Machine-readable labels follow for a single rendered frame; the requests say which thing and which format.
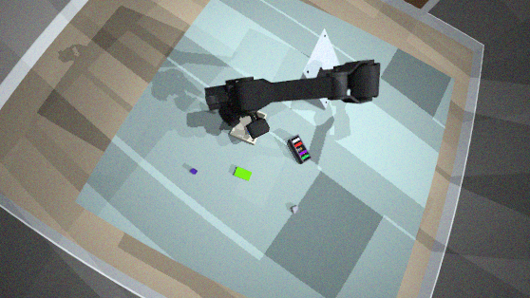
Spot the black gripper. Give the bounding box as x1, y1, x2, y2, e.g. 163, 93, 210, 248
242, 112, 270, 139

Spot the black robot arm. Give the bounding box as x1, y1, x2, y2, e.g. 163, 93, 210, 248
204, 60, 381, 127

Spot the small green block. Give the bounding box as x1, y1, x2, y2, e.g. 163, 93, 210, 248
234, 167, 252, 181

